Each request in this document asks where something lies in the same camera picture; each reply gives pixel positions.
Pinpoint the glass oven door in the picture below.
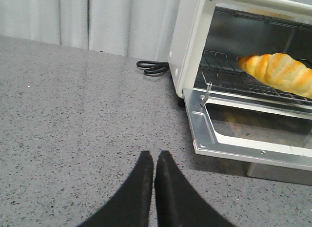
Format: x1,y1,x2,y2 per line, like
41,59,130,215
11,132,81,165
183,89,312,185

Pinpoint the black power cable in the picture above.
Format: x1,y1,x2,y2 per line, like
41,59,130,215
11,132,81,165
136,60,170,77

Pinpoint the yellow striped croissant bread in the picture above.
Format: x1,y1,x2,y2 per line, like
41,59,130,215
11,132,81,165
237,53,312,99

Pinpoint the white curtain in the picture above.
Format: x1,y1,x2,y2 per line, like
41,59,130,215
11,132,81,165
0,0,180,61

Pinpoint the white Toshiba toaster oven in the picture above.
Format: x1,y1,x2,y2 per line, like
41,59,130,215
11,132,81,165
169,0,312,96

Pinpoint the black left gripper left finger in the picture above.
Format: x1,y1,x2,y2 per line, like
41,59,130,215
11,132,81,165
81,151,154,227

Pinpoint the metal oven wire rack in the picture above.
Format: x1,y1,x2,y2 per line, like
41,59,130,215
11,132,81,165
194,50,312,105

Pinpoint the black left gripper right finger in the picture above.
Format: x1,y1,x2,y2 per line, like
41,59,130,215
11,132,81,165
155,151,234,227

